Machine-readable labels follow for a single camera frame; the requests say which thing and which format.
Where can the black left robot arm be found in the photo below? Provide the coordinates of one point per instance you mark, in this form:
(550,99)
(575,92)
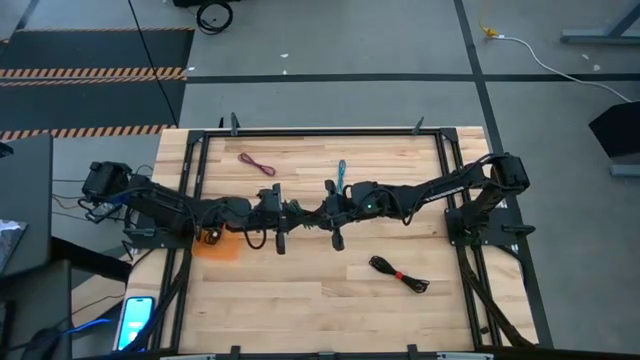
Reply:
(165,202)

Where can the grey table foot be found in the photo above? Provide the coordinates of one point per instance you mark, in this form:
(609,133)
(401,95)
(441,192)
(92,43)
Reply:
(600,35)

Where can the black hazard-striped floor mat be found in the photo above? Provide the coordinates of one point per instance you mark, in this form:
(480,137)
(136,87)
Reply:
(90,50)

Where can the yellow plug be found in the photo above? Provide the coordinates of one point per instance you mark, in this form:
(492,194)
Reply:
(489,31)

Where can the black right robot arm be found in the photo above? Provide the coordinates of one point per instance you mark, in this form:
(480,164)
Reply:
(450,187)

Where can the dark grey desk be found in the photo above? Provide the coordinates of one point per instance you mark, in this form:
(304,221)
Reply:
(25,200)

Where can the black cabinet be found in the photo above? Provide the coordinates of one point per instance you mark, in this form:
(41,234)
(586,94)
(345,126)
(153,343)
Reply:
(617,127)

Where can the black aluminium table frame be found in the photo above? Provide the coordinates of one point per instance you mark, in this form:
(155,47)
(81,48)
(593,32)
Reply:
(197,160)

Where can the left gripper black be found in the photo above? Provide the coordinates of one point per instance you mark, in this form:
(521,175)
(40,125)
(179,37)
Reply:
(271,210)

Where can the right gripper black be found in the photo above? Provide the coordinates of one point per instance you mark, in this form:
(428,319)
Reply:
(338,210)

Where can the orange plastic bin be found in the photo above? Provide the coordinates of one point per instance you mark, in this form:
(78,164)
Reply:
(222,250)

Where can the smartphone with lit screen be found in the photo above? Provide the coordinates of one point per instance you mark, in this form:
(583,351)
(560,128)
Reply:
(136,320)

